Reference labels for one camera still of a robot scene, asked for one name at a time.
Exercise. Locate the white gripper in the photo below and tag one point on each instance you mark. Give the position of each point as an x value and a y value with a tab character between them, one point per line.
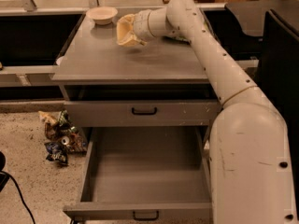
140	26

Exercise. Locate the yellow sponge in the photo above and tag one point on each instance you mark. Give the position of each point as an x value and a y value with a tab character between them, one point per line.
126	30

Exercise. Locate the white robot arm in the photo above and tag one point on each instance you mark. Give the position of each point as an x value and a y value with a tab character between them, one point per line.
250	162

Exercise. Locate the grey drawer cabinet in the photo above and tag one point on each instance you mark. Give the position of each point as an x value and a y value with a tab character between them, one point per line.
95	68

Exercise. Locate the closed grey top drawer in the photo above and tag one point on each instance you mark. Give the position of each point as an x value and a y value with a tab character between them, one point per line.
142	113

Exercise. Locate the open grey middle drawer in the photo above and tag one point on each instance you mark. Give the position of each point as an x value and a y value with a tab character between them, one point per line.
144	174

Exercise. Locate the white bowl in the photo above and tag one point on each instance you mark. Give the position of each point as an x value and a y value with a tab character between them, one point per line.
102	15

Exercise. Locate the green snack bag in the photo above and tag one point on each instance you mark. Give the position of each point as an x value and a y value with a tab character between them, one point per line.
183	39

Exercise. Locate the pile of snack wrappers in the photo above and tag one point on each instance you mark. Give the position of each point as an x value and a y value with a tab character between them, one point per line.
63	138

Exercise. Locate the black office chair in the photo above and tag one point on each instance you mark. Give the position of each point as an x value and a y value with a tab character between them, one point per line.
278	68

